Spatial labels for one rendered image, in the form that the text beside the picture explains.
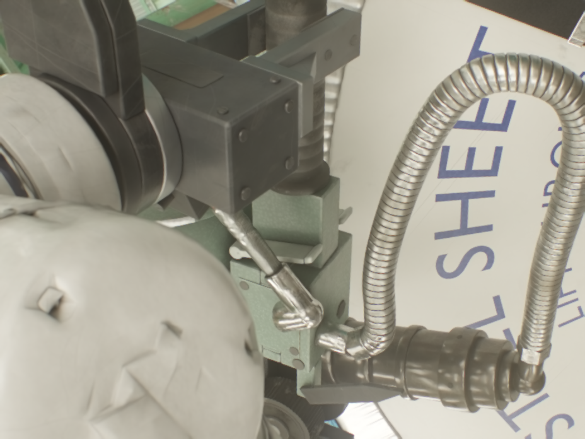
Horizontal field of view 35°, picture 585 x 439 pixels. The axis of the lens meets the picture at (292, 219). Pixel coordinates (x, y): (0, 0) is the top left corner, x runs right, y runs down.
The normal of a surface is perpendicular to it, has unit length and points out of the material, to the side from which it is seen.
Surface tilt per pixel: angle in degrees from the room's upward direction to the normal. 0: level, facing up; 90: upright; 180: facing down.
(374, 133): 90
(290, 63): 129
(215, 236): 115
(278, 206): 58
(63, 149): 138
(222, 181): 50
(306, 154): 102
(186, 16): 90
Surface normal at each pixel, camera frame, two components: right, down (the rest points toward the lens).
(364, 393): -0.59, 0.56
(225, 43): 0.80, 0.36
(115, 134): 0.66, -0.15
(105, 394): 0.76, 0.08
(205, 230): 0.48, 0.51
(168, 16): 0.11, 0.52
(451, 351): -0.41, -0.54
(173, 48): 0.00, -0.81
